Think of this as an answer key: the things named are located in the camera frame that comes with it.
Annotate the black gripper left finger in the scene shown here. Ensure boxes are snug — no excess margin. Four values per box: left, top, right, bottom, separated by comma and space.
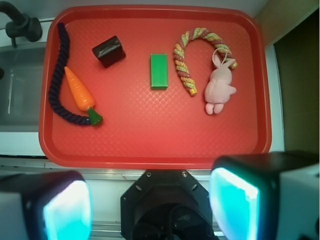
0, 170, 93, 240

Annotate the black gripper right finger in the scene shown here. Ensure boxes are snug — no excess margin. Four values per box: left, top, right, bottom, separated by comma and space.
209, 151, 320, 240

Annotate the black rectangular block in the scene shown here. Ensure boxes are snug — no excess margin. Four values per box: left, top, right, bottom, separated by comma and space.
92, 35, 126, 68

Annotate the green rectangular block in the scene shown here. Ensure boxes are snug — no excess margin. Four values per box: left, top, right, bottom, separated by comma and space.
150, 54, 169, 90

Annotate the orange toy carrot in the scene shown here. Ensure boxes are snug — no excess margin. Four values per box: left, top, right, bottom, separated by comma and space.
64, 66, 103, 126

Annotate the pink plush bunny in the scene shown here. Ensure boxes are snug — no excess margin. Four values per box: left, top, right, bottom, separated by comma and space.
204, 47, 237, 115

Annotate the grey sink basin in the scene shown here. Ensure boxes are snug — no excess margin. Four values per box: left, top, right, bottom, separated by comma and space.
0, 43, 46, 132

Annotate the red plastic tray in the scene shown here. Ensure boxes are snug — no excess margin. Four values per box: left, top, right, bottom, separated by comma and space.
39, 5, 272, 169

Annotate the brown cardboard sheet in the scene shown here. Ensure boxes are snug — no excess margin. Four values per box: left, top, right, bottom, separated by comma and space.
254, 0, 320, 48

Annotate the grey faucet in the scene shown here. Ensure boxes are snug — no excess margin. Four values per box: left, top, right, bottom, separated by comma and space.
0, 0, 43, 48

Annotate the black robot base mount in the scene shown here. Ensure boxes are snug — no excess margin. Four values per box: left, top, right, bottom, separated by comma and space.
120, 170, 218, 240

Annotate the dark blue rope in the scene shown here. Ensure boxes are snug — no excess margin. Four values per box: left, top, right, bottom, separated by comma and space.
48, 22, 92, 127

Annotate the multicolour twisted rope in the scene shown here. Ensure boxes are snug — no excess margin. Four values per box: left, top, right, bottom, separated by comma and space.
173, 27, 239, 97

